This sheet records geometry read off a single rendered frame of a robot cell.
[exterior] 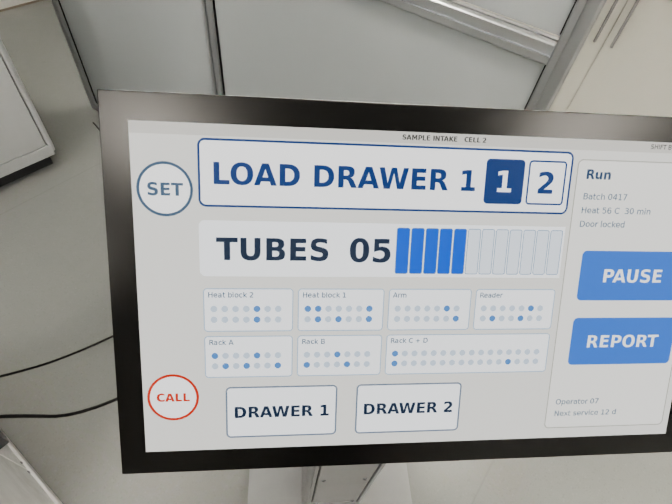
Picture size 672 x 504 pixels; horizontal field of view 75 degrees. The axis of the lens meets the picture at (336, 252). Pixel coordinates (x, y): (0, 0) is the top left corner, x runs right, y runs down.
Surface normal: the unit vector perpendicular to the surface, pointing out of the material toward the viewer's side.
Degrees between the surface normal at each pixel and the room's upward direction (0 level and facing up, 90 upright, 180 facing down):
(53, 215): 0
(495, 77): 90
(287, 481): 5
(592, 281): 50
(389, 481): 5
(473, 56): 90
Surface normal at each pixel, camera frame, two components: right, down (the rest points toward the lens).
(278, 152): 0.10, 0.18
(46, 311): 0.09, -0.63
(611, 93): -0.61, 0.58
